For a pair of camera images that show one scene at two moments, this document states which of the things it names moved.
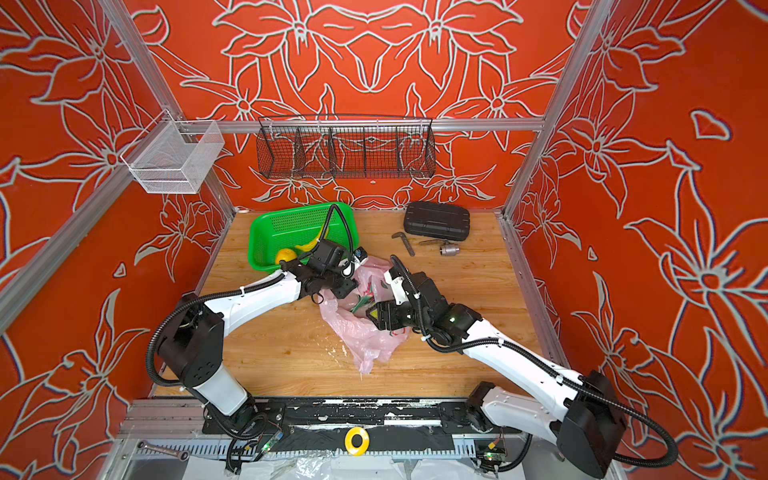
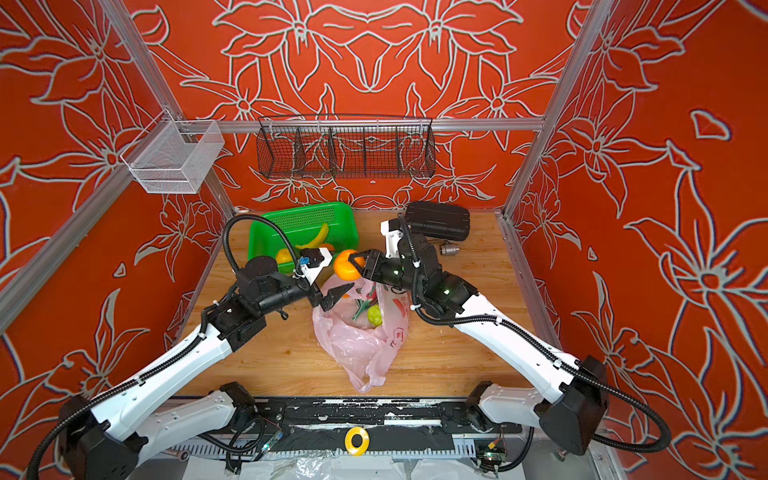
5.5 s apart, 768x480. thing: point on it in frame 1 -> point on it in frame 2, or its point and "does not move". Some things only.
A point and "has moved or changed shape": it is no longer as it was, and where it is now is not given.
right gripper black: [383, 308] -> [374, 263]
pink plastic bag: [368, 342] has moved or changed shape
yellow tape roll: [360, 450] does not move
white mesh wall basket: [173, 156] does not move
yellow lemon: [285, 254] does not move
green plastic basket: [274, 230] does not move
